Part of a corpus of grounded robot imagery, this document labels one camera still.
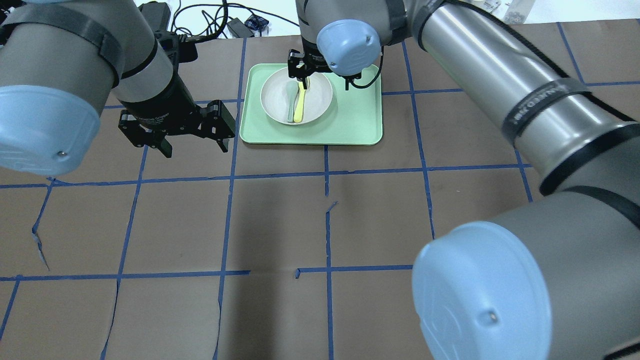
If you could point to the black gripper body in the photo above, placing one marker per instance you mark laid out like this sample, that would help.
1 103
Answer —
161 104
307 62

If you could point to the black power adapter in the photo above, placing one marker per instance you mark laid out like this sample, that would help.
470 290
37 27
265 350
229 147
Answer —
237 29

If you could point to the pale green spoon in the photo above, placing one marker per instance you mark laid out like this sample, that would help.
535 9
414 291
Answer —
292 91

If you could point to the yellow plastic fork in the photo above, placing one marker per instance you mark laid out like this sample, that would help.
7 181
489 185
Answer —
299 103

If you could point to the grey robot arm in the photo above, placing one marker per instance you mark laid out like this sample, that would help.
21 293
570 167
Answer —
61 59
467 249

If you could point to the light green tray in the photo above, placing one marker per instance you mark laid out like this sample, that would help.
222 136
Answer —
355 117

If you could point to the white round plate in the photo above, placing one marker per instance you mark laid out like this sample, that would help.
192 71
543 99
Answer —
317 100

